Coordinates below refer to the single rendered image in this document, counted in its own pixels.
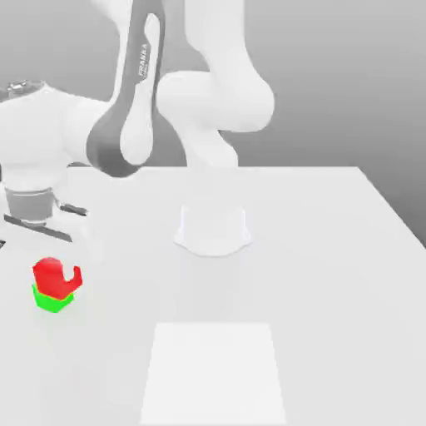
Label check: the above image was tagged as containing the small green cube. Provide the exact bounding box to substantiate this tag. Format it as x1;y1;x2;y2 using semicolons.
32;283;75;315

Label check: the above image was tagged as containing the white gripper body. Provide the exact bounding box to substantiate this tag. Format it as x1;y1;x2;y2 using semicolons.
0;213;91;265

